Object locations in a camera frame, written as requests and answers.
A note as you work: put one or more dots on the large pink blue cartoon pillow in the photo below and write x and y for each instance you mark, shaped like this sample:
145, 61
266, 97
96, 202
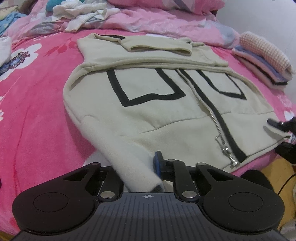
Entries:
192, 6

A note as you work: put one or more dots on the dark brown garment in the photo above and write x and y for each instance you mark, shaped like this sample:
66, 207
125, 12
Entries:
27, 6

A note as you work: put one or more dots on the light blue crumpled garment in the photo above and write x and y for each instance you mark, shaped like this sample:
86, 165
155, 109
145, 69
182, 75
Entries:
8, 20

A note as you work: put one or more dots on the stack of folded clothes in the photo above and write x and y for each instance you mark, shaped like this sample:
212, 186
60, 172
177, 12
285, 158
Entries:
260, 68

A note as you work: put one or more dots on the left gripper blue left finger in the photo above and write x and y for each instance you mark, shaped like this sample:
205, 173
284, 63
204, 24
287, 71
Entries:
112, 185

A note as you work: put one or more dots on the beige zip hoodie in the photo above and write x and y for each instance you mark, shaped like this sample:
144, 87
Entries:
135, 95

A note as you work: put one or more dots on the pink magenta floral bed blanket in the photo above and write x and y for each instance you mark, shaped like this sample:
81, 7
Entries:
39, 141

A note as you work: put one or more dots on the crumpled white cloth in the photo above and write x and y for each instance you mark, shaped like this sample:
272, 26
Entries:
80, 12

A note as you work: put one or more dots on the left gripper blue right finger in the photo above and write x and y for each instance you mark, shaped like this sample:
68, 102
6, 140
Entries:
176, 172

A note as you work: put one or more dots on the light pink quilt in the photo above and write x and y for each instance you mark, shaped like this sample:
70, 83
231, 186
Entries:
172, 23

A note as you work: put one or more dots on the white folded garment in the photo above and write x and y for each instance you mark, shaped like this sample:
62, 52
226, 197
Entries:
5, 50

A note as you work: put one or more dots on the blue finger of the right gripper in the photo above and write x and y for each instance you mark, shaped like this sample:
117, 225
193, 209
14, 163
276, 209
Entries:
286, 128

